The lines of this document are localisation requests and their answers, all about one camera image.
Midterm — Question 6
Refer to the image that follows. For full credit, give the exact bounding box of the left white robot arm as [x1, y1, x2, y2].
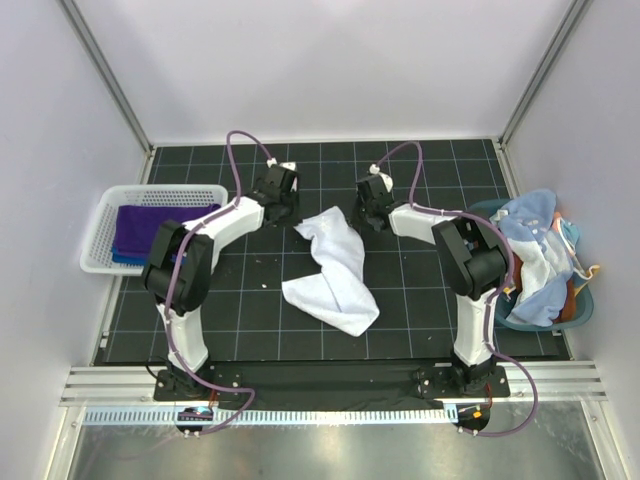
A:
[142, 159, 299, 400]

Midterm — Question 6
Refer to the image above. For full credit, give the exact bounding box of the yellow patterned cloth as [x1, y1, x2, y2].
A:
[573, 264, 601, 296]

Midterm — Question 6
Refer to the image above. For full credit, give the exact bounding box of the white perforated plastic basket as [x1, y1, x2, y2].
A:
[80, 184, 228, 276]

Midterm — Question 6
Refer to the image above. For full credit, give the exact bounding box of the brown cloth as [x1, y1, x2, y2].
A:
[556, 279, 577, 323]

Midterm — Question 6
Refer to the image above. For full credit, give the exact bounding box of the white cloth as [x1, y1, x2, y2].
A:
[282, 206, 380, 337]

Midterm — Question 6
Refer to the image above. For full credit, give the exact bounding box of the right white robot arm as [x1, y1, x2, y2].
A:
[353, 173, 510, 396]

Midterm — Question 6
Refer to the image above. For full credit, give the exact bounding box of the slotted white cable duct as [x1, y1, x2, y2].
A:
[83, 405, 458, 428]

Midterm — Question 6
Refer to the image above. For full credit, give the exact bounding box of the teal translucent laundry basket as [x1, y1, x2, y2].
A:
[469, 199, 596, 331]

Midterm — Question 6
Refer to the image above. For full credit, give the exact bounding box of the purple towel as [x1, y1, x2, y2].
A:
[112, 203, 221, 254]

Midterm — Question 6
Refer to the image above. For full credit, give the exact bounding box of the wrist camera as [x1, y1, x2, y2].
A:
[368, 164, 394, 193]
[265, 158, 298, 192]

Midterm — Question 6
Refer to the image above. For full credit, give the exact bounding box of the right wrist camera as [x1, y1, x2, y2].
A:
[368, 164, 394, 193]

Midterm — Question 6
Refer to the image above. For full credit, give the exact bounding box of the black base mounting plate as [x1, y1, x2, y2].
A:
[152, 362, 511, 412]

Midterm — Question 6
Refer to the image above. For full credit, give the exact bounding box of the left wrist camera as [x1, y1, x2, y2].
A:
[265, 158, 298, 192]

